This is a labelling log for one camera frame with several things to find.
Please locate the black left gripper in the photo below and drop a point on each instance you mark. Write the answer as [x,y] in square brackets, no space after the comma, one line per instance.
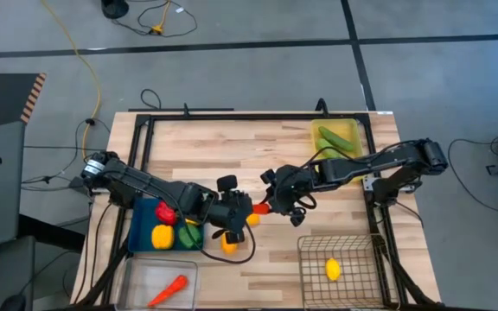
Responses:
[231,211]

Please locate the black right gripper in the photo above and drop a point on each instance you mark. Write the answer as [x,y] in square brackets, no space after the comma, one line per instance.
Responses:
[290,190]

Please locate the orange-red toy carrot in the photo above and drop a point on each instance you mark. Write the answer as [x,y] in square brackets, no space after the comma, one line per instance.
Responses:
[261,209]
[169,290]

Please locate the green toy bell pepper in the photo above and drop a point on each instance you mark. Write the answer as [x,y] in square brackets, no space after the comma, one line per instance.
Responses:
[185,239]

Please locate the red toy bell pepper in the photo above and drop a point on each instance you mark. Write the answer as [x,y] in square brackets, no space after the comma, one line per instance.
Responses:
[165,213]

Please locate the yellow toy lemon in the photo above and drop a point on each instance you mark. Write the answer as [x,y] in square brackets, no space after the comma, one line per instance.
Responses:
[333,269]

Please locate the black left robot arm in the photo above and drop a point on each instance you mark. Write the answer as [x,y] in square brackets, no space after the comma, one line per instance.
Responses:
[154,188]

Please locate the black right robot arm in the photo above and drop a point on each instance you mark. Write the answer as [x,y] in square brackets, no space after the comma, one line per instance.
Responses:
[353,168]

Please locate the orange toy citrus fruit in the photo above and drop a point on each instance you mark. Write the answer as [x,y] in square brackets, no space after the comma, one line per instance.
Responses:
[229,248]
[253,221]

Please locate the translucent yellow plastic bin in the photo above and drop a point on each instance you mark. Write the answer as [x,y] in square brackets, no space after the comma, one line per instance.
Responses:
[353,129]

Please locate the blue plastic bin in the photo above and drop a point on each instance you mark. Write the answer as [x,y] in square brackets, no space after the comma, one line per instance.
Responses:
[143,242]

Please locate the clear plastic bin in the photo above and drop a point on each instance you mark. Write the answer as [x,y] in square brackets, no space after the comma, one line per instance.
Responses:
[145,272]

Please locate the yellow plug connector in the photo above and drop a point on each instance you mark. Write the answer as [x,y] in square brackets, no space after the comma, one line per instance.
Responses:
[157,30]

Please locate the black round stand base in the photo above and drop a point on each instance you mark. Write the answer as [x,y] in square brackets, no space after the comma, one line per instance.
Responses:
[115,8]

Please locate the black computer mouse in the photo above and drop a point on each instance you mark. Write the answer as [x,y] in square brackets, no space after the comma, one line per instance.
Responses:
[13,304]

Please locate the large black striped-edge mat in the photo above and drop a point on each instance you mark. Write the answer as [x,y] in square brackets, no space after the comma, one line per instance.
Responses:
[2,99]

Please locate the black metal table frame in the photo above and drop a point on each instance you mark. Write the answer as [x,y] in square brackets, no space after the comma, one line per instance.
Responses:
[231,117]

